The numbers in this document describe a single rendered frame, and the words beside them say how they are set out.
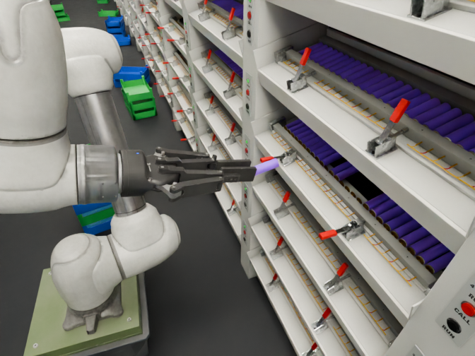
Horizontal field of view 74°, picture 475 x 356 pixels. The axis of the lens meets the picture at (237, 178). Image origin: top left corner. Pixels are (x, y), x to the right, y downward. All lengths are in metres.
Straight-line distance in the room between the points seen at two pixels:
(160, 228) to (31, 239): 1.00
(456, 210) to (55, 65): 0.52
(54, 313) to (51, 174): 0.85
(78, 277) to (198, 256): 0.68
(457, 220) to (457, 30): 0.22
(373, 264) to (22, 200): 0.57
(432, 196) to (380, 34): 0.23
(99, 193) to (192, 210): 1.31
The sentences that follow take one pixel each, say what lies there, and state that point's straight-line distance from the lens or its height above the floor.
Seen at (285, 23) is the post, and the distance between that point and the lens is 0.86.
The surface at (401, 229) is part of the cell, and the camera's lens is 0.67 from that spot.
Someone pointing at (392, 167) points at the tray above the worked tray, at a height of 0.96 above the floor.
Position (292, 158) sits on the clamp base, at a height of 0.77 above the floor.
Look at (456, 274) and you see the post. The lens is 0.50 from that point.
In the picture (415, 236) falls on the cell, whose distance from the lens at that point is 0.67.
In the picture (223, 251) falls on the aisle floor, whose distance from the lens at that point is 1.57.
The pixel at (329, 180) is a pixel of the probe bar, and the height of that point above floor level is 0.79.
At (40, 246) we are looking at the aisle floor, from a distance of 1.87.
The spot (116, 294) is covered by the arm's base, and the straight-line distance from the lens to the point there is 1.19.
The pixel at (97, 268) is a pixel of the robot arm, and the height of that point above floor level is 0.46.
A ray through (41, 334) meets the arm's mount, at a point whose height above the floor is 0.25.
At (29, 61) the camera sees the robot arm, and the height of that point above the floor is 1.13.
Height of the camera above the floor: 1.24
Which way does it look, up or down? 39 degrees down
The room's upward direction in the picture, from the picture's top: straight up
